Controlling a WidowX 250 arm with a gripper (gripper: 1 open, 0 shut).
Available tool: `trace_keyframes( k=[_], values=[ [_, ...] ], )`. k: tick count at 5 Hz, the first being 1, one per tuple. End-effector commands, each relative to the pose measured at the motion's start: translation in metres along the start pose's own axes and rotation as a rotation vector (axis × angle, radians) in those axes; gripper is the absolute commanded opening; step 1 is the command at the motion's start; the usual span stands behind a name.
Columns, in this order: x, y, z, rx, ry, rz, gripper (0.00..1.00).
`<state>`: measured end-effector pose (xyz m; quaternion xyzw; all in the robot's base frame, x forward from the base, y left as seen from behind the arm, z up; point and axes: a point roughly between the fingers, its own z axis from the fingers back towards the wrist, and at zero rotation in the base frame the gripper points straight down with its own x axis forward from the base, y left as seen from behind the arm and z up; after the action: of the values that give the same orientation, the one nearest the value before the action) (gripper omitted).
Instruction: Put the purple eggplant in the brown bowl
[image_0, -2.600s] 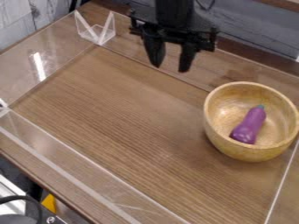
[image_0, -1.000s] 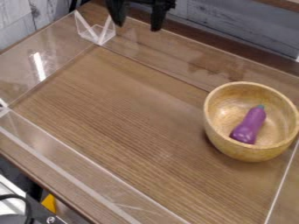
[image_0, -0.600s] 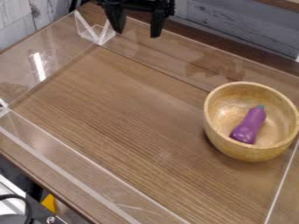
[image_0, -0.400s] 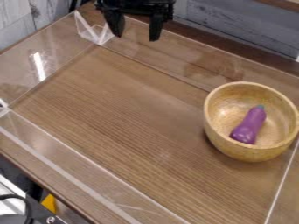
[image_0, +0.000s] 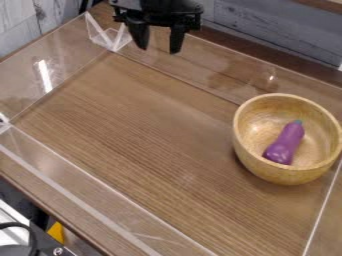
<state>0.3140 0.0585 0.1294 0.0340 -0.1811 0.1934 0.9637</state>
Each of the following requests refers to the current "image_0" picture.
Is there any clear acrylic corner bracket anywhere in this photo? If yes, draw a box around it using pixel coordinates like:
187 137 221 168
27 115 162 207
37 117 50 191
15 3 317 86
84 13 132 52

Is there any clear acrylic barrier wall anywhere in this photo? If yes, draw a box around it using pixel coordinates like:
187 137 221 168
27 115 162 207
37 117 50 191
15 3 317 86
0 15 342 256

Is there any light wooden bowl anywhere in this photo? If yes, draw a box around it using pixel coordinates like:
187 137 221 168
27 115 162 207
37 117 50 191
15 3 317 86
231 93 342 186

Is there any yellow black device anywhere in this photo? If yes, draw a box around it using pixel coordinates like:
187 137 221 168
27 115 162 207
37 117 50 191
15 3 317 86
44 221 78 256

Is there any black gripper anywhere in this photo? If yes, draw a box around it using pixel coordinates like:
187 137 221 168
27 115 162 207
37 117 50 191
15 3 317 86
108 0 204 54

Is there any purple toy eggplant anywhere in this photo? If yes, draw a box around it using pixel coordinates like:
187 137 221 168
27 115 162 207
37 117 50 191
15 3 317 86
262 120 305 165

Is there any black cable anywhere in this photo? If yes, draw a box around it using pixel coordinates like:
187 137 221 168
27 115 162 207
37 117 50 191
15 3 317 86
0 221 41 256

